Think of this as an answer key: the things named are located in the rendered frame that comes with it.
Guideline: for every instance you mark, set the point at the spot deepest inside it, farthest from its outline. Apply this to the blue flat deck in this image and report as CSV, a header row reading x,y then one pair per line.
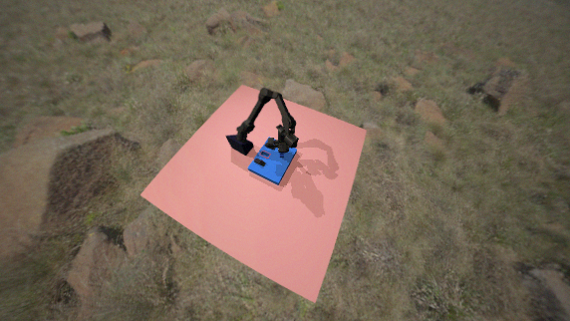
x,y
268,164

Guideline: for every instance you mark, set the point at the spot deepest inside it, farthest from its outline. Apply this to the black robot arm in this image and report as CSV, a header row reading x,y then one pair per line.
x,y
283,131

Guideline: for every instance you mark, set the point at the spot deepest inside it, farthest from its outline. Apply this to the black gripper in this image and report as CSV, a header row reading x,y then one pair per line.
x,y
271,143

